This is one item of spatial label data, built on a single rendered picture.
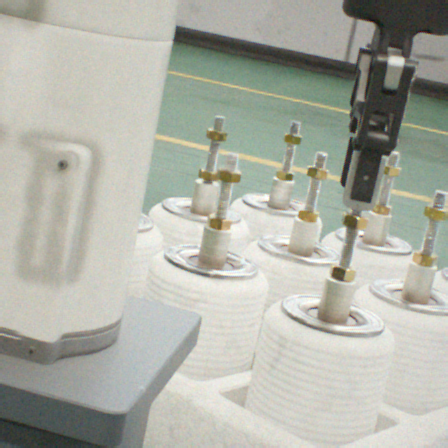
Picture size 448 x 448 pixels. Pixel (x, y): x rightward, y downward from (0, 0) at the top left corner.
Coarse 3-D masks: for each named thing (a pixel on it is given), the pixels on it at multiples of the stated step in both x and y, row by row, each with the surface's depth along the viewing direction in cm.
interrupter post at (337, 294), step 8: (328, 280) 75; (336, 280) 75; (344, 280) 75; (352, 280) 76; (328, 288) 75; (336, 288) 75; (344, 288) 75; (352, 288) 75; (328, 296) 75; (336, 296) 75; (344, 296) 75; (352, 296) 76; (320, 304) 76; (328, 304) 75; (336, 304) 75; (344, 304) 75; (320, 312) 76; (328, 312) 75; (336, 312) 75; (344, 312) 76; (328, 320) 76; (336, 320) 75; (344, 320) 76
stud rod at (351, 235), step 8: (352, 208) 74; (360, 216) 74; (352, 232) 75; (344, 240) 75; (352, 240) 75; (344, 248) 75; (352, 248) 75; (344, 256) 75; (352, 256) 75; (344, 264) 75
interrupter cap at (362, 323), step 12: (288, 300) 77; (300, 300) 78; (312, 300) 79; (288, 312) 75; (300, 312) 75; (312, 312) 77; (360, 312) 78; (372, 312) 78; (312, 324) 73; (324, 324) 74; (336, 324) 75; (348, 324) 76; (360, 324) 76; (372, 324) 76; (384, 324) 76; (348, 336) 73; (360, 336) 73; (372, 336) 74
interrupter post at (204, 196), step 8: (200, 184) 98; (208, 184) 98; (216, 184) 99; (200, 192) 99; (208, 192) 98; (216, 192) 99; (192, 200) 99; (200, 200) 99; (208, 200) 99; (192, 208) 99; (200, 208) 99; (208, 208) 99
